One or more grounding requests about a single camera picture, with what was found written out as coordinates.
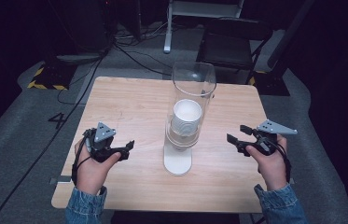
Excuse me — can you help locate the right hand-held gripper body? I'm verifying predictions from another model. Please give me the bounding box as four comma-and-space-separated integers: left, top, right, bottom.
237, 119, 299, 157

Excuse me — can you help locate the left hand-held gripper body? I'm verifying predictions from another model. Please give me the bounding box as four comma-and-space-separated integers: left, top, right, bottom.
82, 121, 127, 163

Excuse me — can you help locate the person's left hand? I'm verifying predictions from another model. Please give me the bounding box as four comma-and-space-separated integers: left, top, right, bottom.
74, 137, 122, 196

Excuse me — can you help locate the person's right hand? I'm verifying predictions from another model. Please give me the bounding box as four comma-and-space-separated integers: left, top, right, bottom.
244, 133, 289, 191

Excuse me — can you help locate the striped-edge black stand base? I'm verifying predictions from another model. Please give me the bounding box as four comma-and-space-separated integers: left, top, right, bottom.
248, 69, 291, 97
26, 63, 78, 91

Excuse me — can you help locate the stack of white paper cups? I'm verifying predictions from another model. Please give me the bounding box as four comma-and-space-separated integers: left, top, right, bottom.
169, 98, 203, 138

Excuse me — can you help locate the clear cup dispenser white base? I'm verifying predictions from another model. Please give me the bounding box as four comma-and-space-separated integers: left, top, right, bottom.
162, 61, 218, 177

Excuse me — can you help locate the grey tape strip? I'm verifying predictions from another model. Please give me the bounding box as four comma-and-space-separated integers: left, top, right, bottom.
49, 175, 72, 185

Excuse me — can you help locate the black folding chair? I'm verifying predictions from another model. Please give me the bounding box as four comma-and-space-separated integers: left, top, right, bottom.
195, 18, 274, 86

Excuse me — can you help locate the dark slanted stand pole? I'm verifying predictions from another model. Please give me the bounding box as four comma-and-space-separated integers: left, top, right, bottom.
266, 0, 316, 70

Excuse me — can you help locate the dark computer tower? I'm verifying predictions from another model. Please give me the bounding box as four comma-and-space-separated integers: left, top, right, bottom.
68, 0, 118, 54

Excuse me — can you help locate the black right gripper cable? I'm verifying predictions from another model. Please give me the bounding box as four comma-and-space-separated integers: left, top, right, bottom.
270, 139, 293, 185

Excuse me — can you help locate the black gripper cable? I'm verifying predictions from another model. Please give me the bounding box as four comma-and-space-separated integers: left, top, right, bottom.
70, 130, 94, 187
270, 139, 293, 185

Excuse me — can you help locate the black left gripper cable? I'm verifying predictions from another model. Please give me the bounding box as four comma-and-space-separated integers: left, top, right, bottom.
70, 130, 94, 187

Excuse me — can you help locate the long black floor cable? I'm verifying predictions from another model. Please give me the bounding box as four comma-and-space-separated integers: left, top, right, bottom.
0, 46, 109, 224

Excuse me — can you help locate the white desk frame leg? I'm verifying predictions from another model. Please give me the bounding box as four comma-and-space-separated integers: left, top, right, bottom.
162, 0, 246, 54

